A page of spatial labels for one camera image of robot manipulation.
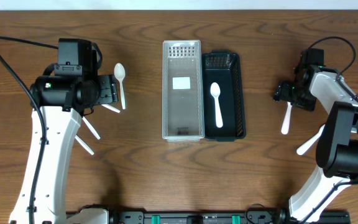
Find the translucent plastic spoon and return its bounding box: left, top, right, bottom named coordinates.
left=114, top=63, right=126, bottom=110

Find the white plastic fork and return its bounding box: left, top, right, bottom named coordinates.
left=296, top=125, right=325, bottom=156
left=281, top=102, right=292, bottom=135

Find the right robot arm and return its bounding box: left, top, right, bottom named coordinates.
left=273, top=68, right=358, bottom=223

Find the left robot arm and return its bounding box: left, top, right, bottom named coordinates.
left=9, top=75, right=117, bottom=223

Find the white plastic spoon upper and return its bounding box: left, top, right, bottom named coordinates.
left=102, top=104, right=121, bottom=113

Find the white plastic spoon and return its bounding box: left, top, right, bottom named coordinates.
left=82, top=116, right=101, bottom=140
left=75, top=136, right=94, bottom=155
left=102, top=104, right=121, bottom=113

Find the white plastic spoon middle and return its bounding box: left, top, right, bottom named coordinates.
left=82, top=116, right=101, bottom=140

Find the white plastic spoon lower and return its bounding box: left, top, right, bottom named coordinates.
left=75, top=136, right=94, bottom=155

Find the white label sticker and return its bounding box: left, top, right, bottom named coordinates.
left=172, top=77, right=191, bottom=90

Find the black plastic basket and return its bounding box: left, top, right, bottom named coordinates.
left=201, top=50, right=247, bottom=142

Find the clear plastic basket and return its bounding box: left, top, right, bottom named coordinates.
left=162, top=40, right=204, bottom=142

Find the white spoon in basket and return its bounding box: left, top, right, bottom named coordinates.
left=210, top=82, right=223, bottom=128

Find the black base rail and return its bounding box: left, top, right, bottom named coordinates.
left=67, top=204, right=351, bottom=224

